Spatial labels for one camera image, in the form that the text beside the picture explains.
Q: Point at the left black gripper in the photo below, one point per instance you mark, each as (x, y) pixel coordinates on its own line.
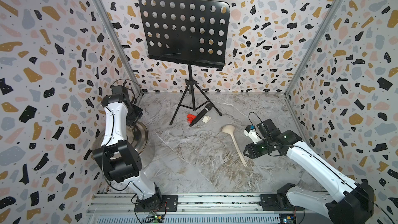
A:
(138, 112)

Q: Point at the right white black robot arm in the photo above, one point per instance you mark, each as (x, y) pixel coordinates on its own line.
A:
(346, 201)

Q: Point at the stainless steel pot lid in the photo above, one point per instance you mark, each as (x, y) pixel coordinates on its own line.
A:
(138, 137)

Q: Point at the black perforated music stand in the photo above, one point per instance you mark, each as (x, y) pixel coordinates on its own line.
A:
(190, 32)

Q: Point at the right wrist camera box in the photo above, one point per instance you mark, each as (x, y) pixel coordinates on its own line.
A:
(250, 131)

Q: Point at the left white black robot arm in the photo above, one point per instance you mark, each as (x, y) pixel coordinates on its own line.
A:
(119, 154)

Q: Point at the small red block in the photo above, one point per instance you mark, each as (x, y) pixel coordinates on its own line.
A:
(190, 118)

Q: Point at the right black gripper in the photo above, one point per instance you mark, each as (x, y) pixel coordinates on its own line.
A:
(251, 153)

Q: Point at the small cream white block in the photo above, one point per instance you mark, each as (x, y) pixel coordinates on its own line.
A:
(206, 119)

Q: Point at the left green circuit board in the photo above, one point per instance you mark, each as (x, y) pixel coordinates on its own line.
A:
(155, 218)

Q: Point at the cream plastic ladle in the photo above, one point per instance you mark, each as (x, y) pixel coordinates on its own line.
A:
(229, 129)

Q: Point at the green circuit board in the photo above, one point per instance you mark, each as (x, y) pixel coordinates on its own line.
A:
(155, 218)
(287, 219)

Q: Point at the right green circuit board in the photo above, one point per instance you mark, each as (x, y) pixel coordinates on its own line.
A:
(287, 219)

